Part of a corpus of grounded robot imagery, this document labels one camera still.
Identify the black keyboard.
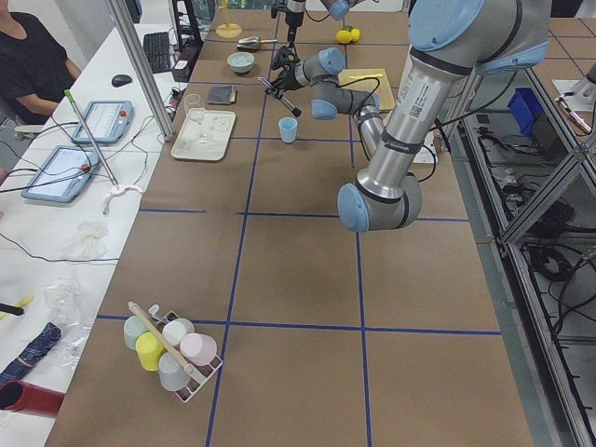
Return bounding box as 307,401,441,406
142,32,171,74

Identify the red cylinder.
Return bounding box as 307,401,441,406
1,381,64,418

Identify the mint green cup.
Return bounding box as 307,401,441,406
123,316,148,350

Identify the yellow cup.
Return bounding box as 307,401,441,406
135,332,165,372

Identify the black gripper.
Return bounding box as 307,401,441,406
266,46,307,93

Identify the person in black shirt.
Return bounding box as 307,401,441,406
1,1,81,125

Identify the near blue teach pendant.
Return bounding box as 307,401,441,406
20,146,100,204

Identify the steel muddler black tip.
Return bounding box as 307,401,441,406
257,76,302,117

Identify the light blue paper cup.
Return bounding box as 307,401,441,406
278,116,298,143

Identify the white cup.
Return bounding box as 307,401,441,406
162,318,195,347

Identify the steel ice scoop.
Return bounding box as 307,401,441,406
236,36,278,52

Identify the green bowl of ice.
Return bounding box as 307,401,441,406
226,51,255,75

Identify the wooden cup tree stand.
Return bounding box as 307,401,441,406
215,0,242,39

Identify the far blue teach pendant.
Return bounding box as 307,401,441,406
83,101,134,144

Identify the yellow plastic knife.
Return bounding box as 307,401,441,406
348,73,384,80

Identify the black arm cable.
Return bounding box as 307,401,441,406
342,76,383,113

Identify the clear wine glass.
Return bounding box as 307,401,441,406
183,93,209,143

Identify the aluminium frame post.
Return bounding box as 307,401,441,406
105,0,174,142

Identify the wooden cutting board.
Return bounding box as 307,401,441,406
338,68,396,113

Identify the blue storage bin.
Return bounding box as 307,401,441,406
508,88,544,137

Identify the white cup rack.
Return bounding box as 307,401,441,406
128,302,223,402

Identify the yellow lemon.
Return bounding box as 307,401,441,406
335,30,352,45
349,28,361,43

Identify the pale grey cup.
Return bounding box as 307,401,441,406
158,353,189,392

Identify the white bear tray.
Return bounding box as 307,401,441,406
170,108,237,162

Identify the pink cup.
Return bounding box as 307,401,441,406
180,332,217,366

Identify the blue teach pendant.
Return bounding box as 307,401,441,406
83,101,134,144
20,146,100,204

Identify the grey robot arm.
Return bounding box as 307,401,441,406
337,1,551,233
259,46,385,159

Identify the grey folded cloth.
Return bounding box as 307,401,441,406
208,85,237,105

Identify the folded dark blue umbrella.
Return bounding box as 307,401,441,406
1,322,61,386

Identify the black computer mouse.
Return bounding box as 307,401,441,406
111,74,132,88

